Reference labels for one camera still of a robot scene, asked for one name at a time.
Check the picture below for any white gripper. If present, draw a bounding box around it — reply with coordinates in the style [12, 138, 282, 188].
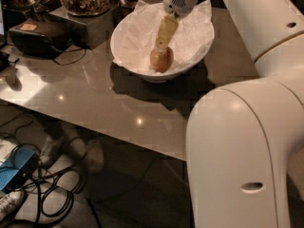
[154, 0, 199, 52]

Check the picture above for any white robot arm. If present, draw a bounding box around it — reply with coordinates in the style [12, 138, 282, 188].
[185, 0, 304, 228]

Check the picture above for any white bowl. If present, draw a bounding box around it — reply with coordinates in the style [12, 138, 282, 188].
[109, 1, 216, 84]

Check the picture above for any white paper liner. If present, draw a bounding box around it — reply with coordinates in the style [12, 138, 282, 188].
[112, 0, 213, 75]

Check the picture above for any dark box stand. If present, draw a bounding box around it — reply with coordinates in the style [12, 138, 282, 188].
[49, 7, 114, 49]

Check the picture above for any black device with label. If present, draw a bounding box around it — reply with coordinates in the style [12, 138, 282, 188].
[9, 19, 71, 59]

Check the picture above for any white shoe under table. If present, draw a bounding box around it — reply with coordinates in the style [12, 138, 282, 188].
[39, 136, 66, 168]

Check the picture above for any blue box on floor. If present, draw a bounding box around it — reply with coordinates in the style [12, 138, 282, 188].
[0, 145, 36, 193]

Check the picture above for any white shoe lower left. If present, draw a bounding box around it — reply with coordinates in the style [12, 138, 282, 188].
[0, 190, 25, 222]

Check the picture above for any black cable on table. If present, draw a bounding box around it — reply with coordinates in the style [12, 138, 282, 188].
[51, 46, 87, 67]

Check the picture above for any black coiled floor cable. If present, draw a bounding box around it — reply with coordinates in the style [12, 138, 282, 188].
[0, 112, 88, 228]

